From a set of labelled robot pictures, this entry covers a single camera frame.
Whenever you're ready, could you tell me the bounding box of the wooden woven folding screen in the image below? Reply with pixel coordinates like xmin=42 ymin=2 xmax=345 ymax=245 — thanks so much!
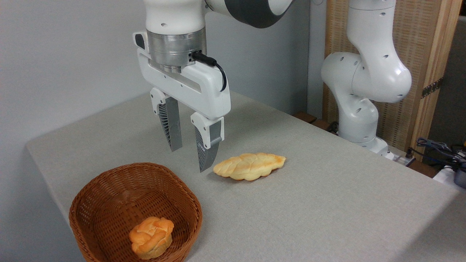
xmin=323 ymin=0 xmax=463 ymax=162

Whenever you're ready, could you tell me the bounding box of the round knotted bread roll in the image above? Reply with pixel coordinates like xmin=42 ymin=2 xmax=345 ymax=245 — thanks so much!
xmin=129 ymin=216 xmax=175 ymax=260

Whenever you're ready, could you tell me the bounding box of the bundle of dark cables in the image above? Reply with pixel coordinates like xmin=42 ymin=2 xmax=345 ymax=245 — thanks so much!
xmin=406 ymin=137 xmax=466 ymax=189

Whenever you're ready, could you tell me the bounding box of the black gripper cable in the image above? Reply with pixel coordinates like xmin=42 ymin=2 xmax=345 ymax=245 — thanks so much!
xmin=191 ymin=51 xmax=228 ymax=92

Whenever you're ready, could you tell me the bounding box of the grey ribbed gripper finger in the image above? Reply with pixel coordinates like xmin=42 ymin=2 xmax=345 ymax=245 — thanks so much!
xmin=150 ymin=87 xmax=183 ymax=152
xmin=190 ymin=112 xmax=225 ymax=173

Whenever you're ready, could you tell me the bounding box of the long braided bread loaf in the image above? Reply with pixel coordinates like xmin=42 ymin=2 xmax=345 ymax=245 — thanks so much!
xmin=213 ymin=152 xmax=287 ymax=182

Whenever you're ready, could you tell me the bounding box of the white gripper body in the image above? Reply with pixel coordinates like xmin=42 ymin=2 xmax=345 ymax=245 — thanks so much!
xmin=133 ymin=31 xmax=231 ymax=121

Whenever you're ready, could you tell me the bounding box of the brown wicker basket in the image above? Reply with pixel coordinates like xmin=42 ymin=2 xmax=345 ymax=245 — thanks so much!
xmin=69 ymin=162 xmax=203 ymax=262

